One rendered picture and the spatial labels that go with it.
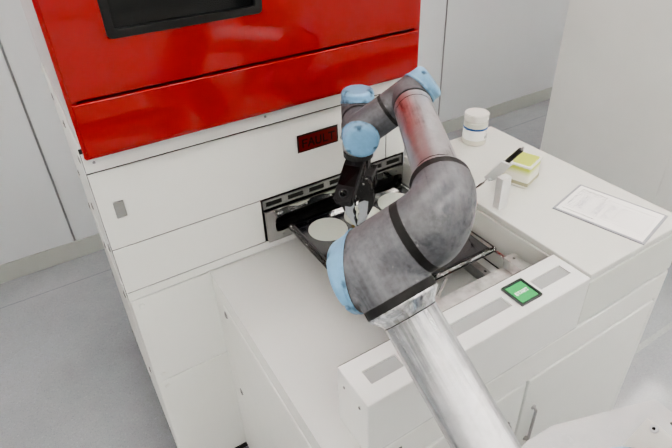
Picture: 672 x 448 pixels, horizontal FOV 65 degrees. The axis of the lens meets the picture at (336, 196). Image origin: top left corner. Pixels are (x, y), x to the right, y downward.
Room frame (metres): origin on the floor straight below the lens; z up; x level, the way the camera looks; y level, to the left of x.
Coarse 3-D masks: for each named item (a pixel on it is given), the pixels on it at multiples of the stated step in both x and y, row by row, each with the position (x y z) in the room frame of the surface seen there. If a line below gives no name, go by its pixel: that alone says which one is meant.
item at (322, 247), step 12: (384, 192) 1.25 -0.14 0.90; (396, 192) 1.25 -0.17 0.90; (324, 216) 1.14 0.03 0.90; (336, 216) 1.14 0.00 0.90; (300, 228) 1.09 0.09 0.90; (348, 228) 1.08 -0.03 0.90; (312, 240) 1.04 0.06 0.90; (468, 240) 1.02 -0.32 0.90; (324, 252) 0.99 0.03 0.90; (468, 252) 0.97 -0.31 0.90
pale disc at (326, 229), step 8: (312, 224) 1.11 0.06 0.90; (320, 224) 1.11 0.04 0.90; (328, 224) 1.11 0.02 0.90; (336, 224) 1.10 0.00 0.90; (344, 224) 1.10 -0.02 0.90; (312, 232) 1.07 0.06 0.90; (320, 232) 1.07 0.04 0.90; (328, 232) 1.07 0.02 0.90; (336, 232) 1.07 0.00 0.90; (344, 232) 1.07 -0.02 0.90; (328, 240) 1.04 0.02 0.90
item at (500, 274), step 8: (496, 272) 0.92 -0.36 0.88; (504, 272) 0.92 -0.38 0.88; (480, 280) 0.89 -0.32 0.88; (488, 280) 0.89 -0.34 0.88; (496, 280) 0.89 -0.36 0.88; (464, 288) 0.87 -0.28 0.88; (472, 288) 0.87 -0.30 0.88; (480, 288) 0.87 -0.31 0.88; (448, 296) 0.85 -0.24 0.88; (456, 296) 0.85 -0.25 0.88; (464, 296) 0.84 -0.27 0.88; (448, 304) 0.82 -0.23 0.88
